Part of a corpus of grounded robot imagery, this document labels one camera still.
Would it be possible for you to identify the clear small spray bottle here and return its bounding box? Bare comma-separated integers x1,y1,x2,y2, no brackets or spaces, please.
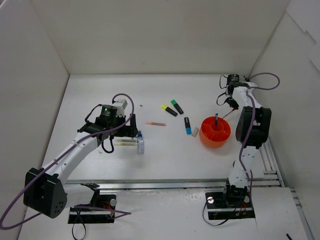
136,131,145,155

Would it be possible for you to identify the red gel pen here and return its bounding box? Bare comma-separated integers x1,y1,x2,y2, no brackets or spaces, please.
222,109,235,119

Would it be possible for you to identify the orange round organizer container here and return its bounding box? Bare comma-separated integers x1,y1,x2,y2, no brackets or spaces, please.
199,116,232,149

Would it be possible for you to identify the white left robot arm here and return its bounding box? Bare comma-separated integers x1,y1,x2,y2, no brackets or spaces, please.
23,99,138,219

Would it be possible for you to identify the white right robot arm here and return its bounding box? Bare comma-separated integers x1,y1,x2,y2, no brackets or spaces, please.
221,74,272,206

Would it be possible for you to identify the blue ballpoint pen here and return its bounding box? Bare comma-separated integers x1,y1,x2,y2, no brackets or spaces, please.
214,113,219,129

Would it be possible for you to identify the aluminium right side rail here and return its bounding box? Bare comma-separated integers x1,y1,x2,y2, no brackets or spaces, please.
234,74,286,187

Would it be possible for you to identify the clear yellow-green pen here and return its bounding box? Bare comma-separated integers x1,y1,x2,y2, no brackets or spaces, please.
114,139,137,147

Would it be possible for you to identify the white eraser block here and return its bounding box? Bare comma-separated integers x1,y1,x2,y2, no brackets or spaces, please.
191,127,199,137

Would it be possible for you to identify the green highlighter marker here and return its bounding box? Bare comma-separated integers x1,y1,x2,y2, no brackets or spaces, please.
170,99,184,115

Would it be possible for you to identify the blue highlighter marker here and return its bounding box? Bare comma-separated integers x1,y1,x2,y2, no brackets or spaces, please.
184,117,192,135

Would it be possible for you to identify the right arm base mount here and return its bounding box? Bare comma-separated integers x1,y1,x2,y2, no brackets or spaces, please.
203,185,256,225

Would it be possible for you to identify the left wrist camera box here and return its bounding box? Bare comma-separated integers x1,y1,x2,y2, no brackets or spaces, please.
112,99,128,117

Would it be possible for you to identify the aluminium front rail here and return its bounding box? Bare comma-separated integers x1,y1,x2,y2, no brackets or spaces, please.
63,178,283,191

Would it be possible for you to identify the pink clear pen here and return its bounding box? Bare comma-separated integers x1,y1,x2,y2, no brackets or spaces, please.
144,121,167,127

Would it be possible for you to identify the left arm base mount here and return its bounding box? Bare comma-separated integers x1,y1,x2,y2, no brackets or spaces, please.
67,183,117,225

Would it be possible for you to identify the yellow highlighter marker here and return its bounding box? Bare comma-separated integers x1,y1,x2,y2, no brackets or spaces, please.
161,104,178,117

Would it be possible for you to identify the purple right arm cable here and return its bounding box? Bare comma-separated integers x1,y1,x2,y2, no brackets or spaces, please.
238,72,281,193

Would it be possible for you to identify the aluminium rail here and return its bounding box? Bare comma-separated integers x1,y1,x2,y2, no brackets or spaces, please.
63,178,283,191
234,74,286,187

